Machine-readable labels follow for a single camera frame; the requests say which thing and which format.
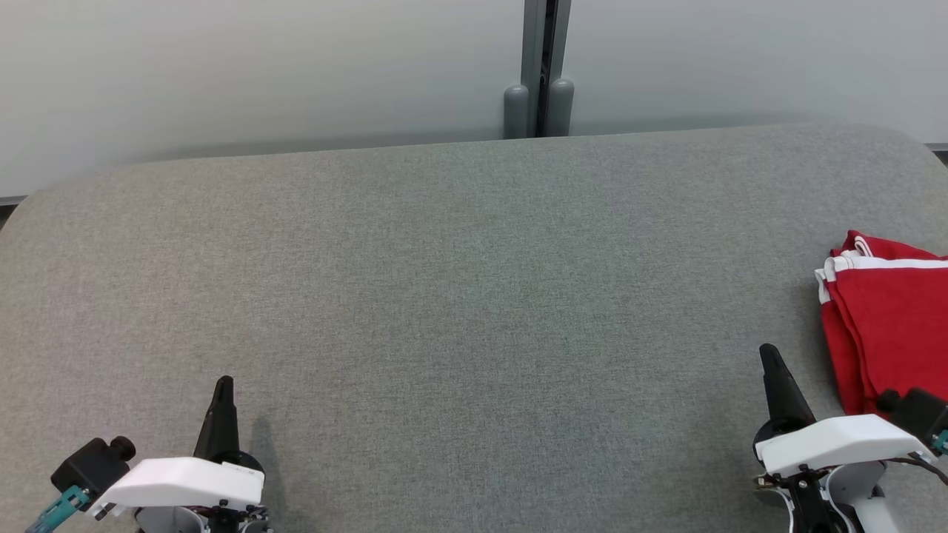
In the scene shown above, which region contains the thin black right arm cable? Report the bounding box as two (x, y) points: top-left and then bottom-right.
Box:
(885, 455), (948, 486)

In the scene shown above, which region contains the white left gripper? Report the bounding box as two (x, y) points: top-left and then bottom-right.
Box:
(89, 375), (266, 517)

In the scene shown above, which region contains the left green plug black cable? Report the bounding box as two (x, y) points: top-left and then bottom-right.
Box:
(26, 485), (91, 533)

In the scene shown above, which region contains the red white baseball jersey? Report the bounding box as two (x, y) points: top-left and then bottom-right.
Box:
(815, 229), (948, 419)

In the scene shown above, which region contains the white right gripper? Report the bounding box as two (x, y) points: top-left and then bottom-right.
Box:
(754, 343), (935, 476)

